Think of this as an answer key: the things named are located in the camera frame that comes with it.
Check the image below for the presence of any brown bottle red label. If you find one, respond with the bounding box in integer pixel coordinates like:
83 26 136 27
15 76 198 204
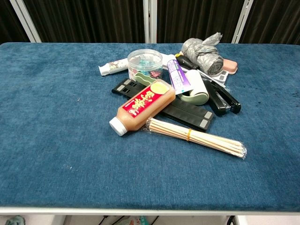
109 78 176 137

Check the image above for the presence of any black folding stand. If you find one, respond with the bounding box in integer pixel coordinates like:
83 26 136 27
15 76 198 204
111 78 215 132

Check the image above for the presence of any purple white tube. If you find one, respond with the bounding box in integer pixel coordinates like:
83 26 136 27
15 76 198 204
166 59 194 96

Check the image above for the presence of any green white lint roller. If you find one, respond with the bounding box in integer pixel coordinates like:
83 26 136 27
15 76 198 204
134 69 210 105

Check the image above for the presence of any clear round clip jar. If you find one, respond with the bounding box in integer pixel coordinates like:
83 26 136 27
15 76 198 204
127 48 164 82

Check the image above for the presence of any wrapped wooden chopstick bundle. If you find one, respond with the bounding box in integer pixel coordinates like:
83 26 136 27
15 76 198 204
144 117 248 160

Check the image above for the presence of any white floral cream tube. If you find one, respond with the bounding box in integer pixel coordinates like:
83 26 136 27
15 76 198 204
98 58 129 77

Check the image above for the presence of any black stapler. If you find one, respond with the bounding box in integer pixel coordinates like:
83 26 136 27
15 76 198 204
202 80 242 117

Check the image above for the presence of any grey plastic bag roll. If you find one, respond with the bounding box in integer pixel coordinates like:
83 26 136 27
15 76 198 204
181 32 225 76

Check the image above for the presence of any grey sticker sheet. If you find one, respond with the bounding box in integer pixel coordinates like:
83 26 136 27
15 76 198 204
199 69 230 88

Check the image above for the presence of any blue velvet table cloth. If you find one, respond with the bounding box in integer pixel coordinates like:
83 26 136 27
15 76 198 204
0 42 300 213

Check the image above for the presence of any pink eraser block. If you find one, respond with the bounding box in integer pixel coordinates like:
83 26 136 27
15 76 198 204
221 58 239 75

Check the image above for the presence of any black handled screwdriver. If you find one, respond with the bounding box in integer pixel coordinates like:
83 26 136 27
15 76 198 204
175 54 201 71

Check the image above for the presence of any white partition frame post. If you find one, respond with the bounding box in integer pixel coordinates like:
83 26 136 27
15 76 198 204
8 0 42 43
231 0 255 44
143 0 158 44

